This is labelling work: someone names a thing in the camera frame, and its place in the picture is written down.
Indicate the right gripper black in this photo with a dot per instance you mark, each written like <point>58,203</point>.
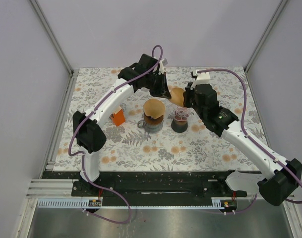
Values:
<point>188,92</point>

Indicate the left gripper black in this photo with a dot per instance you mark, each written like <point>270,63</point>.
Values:
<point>163,90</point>

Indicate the brown paper coffee filter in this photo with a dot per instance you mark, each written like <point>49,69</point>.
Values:
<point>154,108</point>

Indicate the dark mug red rim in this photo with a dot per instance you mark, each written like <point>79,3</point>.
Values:
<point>179,124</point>

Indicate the wooden dripper ring holder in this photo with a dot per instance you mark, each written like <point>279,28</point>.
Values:
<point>152,121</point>

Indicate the coffee paper filter box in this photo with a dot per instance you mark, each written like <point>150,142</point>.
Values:
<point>117,117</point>

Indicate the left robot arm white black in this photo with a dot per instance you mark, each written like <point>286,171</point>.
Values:
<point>87,126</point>

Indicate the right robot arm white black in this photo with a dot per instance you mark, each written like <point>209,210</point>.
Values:
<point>281,176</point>

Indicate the glass coffee server carafe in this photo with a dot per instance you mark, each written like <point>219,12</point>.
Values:
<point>149,128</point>

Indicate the floral pattern table mat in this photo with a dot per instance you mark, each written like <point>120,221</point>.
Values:
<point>129,148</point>

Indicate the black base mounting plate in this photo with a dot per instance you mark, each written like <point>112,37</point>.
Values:
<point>104,177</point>

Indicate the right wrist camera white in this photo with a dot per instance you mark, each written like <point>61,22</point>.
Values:
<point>200,77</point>

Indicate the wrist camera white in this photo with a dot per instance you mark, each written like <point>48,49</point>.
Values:
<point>200,77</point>
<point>159,69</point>

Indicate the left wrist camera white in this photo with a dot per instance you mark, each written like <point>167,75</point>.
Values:
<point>159,69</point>

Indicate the aluminium rail frame front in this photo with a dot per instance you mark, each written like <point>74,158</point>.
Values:
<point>74,188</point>

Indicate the white slotted cable duct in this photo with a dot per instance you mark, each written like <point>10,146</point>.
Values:
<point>100,203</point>

